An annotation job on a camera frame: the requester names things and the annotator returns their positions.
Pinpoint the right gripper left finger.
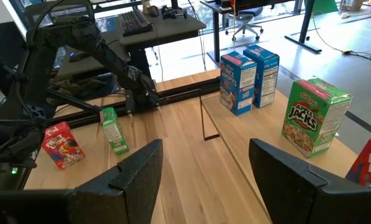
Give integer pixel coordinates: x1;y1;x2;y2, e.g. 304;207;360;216
68;138;164;224

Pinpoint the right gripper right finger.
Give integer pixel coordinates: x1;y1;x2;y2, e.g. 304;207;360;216
248;138;371;224

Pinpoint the green Apple Jacks cereal box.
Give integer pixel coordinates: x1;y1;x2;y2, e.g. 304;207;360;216
281;77;353;159
100;107;130;156

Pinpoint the red Froot Loops cereal box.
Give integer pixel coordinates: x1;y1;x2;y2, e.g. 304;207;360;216
345;134;371;190
40;121;86;170

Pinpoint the blue Rice Krispies cereal box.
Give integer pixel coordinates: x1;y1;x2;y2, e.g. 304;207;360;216
219;51;258;116
243;44;281;109

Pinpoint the olive green cloth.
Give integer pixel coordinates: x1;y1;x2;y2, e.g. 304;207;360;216
47;74;118;99

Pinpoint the black computer mouse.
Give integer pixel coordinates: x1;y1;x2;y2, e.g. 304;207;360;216
68;50;88;62

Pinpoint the grey workstation desk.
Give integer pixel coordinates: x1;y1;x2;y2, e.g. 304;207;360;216
25;0;207;82

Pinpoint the black keyboard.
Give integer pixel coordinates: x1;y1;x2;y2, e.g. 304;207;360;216
118;8;154;37

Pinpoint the black office desk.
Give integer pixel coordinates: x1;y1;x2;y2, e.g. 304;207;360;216
199;0;323;65

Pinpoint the black game controller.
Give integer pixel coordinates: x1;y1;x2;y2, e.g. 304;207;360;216
160;5;188;20

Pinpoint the office chair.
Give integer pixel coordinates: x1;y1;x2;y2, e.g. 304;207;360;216
224;6;265;42

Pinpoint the green board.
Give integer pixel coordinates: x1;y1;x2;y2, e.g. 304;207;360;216
303;0;339;15

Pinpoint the cardboard box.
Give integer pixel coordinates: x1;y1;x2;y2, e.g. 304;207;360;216
339;0;365;12

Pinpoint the wooden shelf with black frame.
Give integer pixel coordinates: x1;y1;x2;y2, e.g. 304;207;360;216
199;88;359;220

